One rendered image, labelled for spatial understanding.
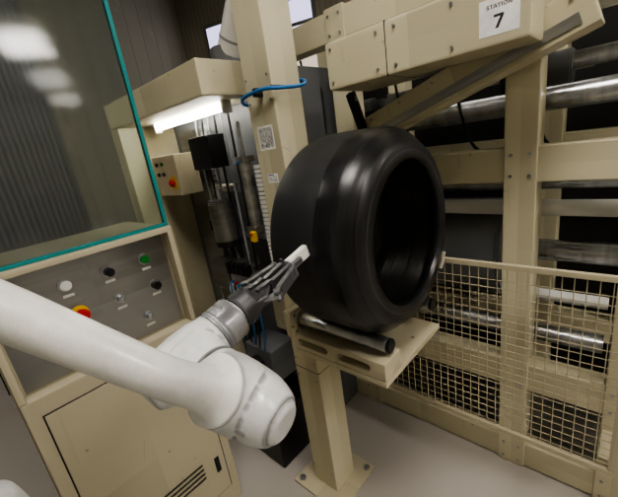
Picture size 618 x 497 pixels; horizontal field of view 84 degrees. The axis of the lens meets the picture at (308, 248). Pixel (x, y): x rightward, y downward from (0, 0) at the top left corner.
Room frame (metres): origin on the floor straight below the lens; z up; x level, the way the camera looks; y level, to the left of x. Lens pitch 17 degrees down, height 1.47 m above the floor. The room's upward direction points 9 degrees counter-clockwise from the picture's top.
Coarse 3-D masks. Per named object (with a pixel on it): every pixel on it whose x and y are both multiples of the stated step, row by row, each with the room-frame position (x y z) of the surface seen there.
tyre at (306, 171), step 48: (336, 144) 0.93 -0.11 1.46; (384, 144) 0.88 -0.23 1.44; (288, 192) 0.90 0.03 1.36; (336, 192) 0.80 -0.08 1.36; (384, 192) 1.29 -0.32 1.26; (432, 192) 1.08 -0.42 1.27; (288, 240) 0.86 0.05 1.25; (336, 240) 0.76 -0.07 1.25; (384, 240) 1.28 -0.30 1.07; (432, 240) 1.14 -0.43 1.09; (336, 288) 0.77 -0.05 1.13; (384, 288) 1.14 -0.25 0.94
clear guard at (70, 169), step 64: (0, 0) 1.04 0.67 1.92; (64, 0) 1.14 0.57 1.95; (0, 64) 1.00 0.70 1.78; (64, 64) 1.11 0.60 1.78; (0, 128) 0.97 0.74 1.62; (64, 128) 1.07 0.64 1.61; (128, 128) 1.20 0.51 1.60; (0, 192) 0.94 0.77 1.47; (64, 192) 1.03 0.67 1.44; (128, 192) 1.16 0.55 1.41; (0, 256) 0.90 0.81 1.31
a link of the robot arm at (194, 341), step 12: (192, 324) 0.57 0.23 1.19; (204, 324) 0.57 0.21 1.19; (180, 336) 0.55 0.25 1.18; (192, 336) 0.54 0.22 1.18; (204, 336) 0.54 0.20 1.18; (216, 336) 0.55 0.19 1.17; (156, 348) 0.55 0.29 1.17; (168, 348) 0.53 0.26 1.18; (180, 348) 0.52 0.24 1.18; (192, 348) 0.52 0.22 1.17; (204, 348) 0.51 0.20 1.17; (216, 348) 0.51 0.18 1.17; (192, 360) 0.50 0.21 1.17; (144, 396) 0.49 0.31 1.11
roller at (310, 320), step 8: (304, 320) 1.05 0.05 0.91; (312, 320) 1.02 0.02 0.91; (320, 320) 1.01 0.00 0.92; (320, 328) 0.99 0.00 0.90; (328, 328) 0.97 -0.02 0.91; (336, 328) 0.95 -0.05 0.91; (344, 328) 0.94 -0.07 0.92; (352, 328) 0.93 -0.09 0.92; (344, 336) 0.93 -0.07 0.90; (352, 336) 0.91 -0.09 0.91; (360, 336) 0.89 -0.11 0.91; (368, 336) 0.88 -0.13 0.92; (376, 336) 0.86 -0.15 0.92; (384, 336) 0.86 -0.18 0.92; (368, 344) 0.87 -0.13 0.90; (376, 344) 0.85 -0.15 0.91; (384, 344) 0.83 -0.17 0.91; (392, 344) 0.84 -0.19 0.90; (384, 352) 0.84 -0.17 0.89
